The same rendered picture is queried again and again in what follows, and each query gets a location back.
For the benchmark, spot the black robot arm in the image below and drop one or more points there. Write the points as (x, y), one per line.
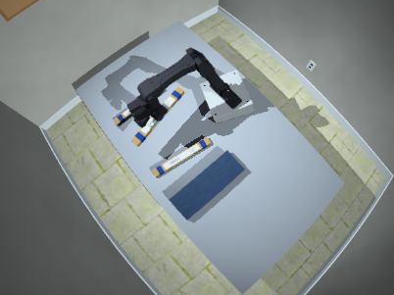
(151, 88)

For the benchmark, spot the tan rectangular box with blue bands and white label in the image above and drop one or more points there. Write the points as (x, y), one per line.
(181, 157)

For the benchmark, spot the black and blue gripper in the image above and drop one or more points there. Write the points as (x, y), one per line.
(163, 110)

